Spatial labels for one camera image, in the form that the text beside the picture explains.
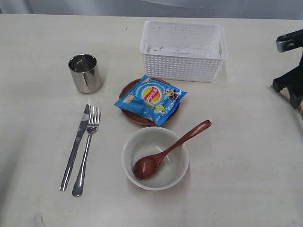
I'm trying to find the brown wooden plate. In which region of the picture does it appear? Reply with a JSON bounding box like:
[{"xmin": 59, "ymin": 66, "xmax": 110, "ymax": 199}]
[{"xmin": 118, "ymin": 78, "xmax": 181, "ymax": 126}]

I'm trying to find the silver metal fork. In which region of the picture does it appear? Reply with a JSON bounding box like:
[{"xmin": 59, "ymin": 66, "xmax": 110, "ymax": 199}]
[{"xmin": 72, "ymin": 105, "xmax": 101, "ymax": 197}]

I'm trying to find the stainless steel cup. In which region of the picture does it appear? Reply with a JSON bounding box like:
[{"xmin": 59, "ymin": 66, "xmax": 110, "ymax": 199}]
[{"xmin": 68, "ymin": 53, "xmax": 102, "ymax": 94}]

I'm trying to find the blue chips bag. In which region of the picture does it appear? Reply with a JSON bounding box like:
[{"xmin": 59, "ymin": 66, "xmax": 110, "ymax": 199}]
[{"xmin": 114, "ymin": 74, "xmax": 189, "ymax": 126}]

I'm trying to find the brown wooden spoon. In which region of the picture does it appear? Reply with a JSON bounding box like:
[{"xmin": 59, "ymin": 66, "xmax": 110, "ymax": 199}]
[{"xmin": 133, "ymin": 120, "xmax": 212, "ymax": 179}]

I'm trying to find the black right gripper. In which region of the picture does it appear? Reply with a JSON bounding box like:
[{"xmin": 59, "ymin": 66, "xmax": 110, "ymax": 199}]
[{"xmin": 272, "ymin": 57, "xmax": 303, "ymax": 109}]

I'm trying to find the speckled ceramic bowl with flowers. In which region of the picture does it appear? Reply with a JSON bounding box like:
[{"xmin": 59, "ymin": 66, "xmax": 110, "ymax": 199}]
[{"xmin": 121, "ymin": 126, "xmax": 189, "ymax": 191}]

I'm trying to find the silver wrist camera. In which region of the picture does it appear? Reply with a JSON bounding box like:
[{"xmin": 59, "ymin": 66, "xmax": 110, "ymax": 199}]
[{"xmin": 276, "ymin": 29, "xmax": 303, "ymax": 52}]

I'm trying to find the white plastic woven basket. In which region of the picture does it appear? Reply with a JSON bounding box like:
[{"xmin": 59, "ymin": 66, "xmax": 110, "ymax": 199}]
[{"xmin": 140, "ymin": 20, "xmax": 228, "ymax": 82}]

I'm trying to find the silver table knife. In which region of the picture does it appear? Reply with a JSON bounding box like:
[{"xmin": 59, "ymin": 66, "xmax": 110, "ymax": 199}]
[{"xmin": 60, "ymin": 104, "xmax": 91, "ymax": 191}]

